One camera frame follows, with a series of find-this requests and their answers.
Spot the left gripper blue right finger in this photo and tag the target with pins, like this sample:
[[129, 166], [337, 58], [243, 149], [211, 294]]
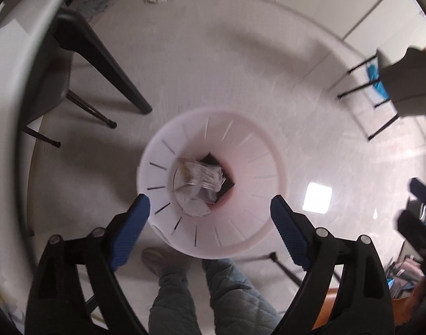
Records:
[[294, 229]]

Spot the white round table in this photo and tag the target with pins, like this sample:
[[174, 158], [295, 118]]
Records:
[[23, 25]]

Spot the white plastic trash bin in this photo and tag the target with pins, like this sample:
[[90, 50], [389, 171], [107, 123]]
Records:
[[249, 153]]

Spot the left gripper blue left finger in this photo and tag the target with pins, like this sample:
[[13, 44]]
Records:
[[126, 230]]

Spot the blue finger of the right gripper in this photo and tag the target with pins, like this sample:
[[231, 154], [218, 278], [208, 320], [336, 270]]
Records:
[[412, 229], [418, 189]]

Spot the grey chair with black legs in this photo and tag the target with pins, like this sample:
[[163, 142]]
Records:
[[403, 81]]

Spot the crumpled paper trash in bin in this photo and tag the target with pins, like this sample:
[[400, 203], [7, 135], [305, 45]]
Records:
[[199, 185]]

